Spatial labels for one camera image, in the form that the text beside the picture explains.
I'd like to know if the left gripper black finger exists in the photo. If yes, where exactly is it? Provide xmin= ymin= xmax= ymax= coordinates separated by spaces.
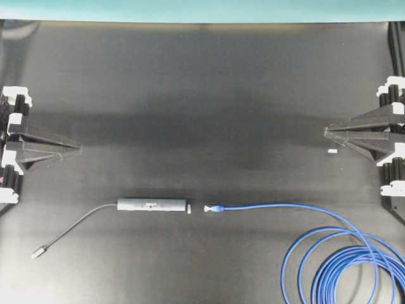
xmin=6 ymin=141 xmax=82 ymax=172
xmin=8 ymin=122 xmax=81 ymax=149

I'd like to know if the grey USB hub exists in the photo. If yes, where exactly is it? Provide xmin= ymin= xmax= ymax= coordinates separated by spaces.
xmin=30 ymin=198 xmax=189 ymax=260

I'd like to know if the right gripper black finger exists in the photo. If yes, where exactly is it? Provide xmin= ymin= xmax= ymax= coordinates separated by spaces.
xmin=325 ymin=130 xmax=395 ymax=164
xmin=325 ymin=104 xmax=393 ymax=133

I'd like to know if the blue LAN cable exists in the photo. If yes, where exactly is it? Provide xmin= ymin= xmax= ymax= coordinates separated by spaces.
xmin=203 ymin=203 xmax=405 ymax=304

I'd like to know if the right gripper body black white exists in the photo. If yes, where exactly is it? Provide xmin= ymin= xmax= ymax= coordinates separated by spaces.
xmin=377 ymin=76 xmax=404 ymax=199

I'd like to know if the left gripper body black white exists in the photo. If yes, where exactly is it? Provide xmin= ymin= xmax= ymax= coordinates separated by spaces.
xmin=1 ymin=86 xmax=32 ymax=203

